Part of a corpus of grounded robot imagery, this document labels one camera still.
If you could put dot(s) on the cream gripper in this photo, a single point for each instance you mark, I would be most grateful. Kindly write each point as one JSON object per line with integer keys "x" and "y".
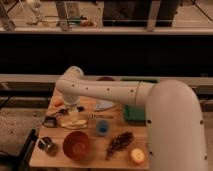
{"x": 73, "y": 114}

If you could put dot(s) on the yellow banana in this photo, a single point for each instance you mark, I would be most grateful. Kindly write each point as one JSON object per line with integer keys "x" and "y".
{"x": 79, "y": 124}

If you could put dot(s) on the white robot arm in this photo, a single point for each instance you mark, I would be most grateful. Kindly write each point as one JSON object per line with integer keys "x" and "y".
{"x": 176, "y": 135}

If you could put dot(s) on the orange carrot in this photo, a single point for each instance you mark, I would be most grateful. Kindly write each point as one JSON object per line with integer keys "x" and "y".
{"x": 58, "y": 102}

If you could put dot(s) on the grey folded cloth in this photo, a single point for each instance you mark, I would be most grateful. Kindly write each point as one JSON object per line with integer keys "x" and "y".
{"x": 103, "y": 105}

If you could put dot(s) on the orange bowl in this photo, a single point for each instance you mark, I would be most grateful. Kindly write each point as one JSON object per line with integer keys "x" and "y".
{"x": 76, "y": 145}

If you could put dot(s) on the blue cup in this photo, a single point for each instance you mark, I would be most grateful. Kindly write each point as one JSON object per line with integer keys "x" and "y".
{"x": 102, "y": 127}

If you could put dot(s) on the metal cup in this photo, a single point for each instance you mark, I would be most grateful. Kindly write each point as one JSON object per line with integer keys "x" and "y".
{"x": 48, "y": 146}

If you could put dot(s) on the purple bowl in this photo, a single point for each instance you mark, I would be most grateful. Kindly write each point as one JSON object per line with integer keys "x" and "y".
{"x": 105, "y": 79}

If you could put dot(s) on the purple grape bunch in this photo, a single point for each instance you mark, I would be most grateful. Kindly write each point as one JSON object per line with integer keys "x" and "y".
{"x": 119, "y": 142}

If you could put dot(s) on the green plastic tray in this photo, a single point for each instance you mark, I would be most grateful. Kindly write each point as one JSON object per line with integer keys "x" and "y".
{"x": 133, "y": 114}

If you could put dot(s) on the orange fruit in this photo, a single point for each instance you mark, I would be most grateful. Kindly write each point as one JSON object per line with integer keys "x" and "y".
{"x": 137, "y": 156}

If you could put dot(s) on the black chair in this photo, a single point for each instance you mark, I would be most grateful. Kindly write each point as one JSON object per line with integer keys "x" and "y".
{"x": 15, "y": 161}

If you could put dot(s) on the black handled knife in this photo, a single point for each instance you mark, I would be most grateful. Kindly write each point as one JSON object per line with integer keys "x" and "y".
{"x": 63, "y": 111}

